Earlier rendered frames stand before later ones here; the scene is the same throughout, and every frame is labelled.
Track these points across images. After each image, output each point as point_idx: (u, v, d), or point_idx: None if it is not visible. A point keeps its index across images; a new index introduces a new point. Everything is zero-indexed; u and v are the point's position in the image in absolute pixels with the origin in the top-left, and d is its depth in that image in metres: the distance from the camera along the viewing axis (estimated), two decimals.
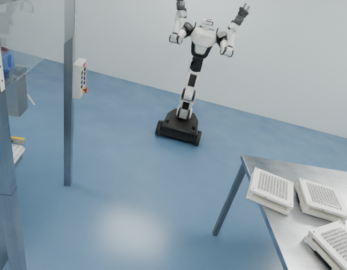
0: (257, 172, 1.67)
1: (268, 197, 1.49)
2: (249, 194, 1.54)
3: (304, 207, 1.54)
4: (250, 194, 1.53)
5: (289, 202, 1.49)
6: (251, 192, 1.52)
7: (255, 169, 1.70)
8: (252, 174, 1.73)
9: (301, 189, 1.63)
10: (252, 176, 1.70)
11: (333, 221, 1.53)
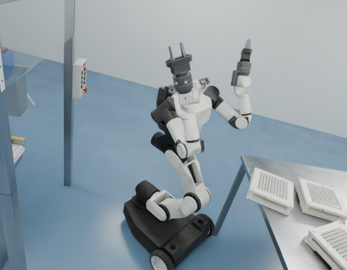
0: (257, 172, 1.67)
1: (268, 197, 1.49)
2: (249, 194, 1.54)
3: (304, 207, 1.54)
4: (250, 194, 1.53)
5: (289, 202, 1.49)
6: (251, 192, 1.52)
7: (255, 169, 1.70)
8: (252, 174, 1.73)
9: (301, 189, 1.63)
10: (252, 176, 1.70)
11: (333, 221, 1.53)
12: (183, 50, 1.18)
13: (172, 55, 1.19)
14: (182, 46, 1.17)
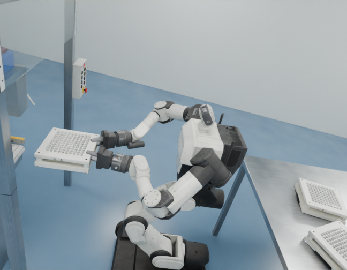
0: (87, 155, 1.29)
1: (80, 132, 1.44)
2: None
3: (304, 207, 1.54)
4: None
5: (55, 130, 1.40)
6: None
7: (88, 159, 1.26)
8: (89, 166, 1.29)
9: (301, 189, 1.63)
10: (89, 163, 1.31)
11: (333, 221, 1.53)
12: None
13: (99, 140, 1.41)
14: None
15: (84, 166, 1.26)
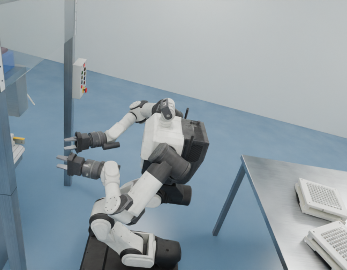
0: None
1: None
2: (12, 140, 1.43)
3: (304, 207, 1.54)
4: (11, 139, 1.43)
5: None
6: None
7: None
8: None
9: (301, 189, 1.63)
10: None
11: (333, 221, 1.53)
12: (69, 146, 1.44)
13: (72, 140, 1.42)
14: (66, 147, 1.43)
15: None
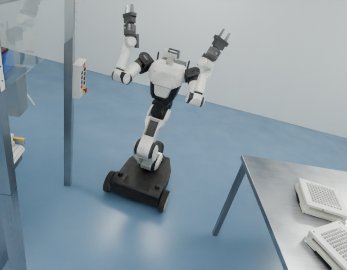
0: None
1: None
2: (12, 140, 1.43)
3: (304, 207, 1.54)
4: (11, 139, 1.43)
5: None
6: None
7: None
8: None
9: (301, 189, 1.63)
10: None
11: (333, 221, 1.53)
12: (130, 7, 1.90)
13: (127, 11, 1.95)
14: (130, 5, 1.90)
15: None
